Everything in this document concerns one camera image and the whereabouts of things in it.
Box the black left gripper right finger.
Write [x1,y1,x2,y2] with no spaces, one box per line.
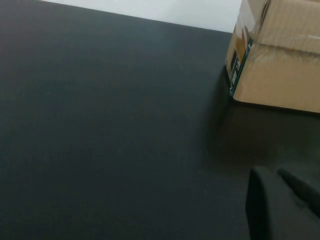
[277,167,320,219]

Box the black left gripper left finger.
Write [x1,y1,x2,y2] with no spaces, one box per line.
[245,166,320,240]

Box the brown cardboard box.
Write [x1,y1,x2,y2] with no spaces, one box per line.
[225,0,320,113]

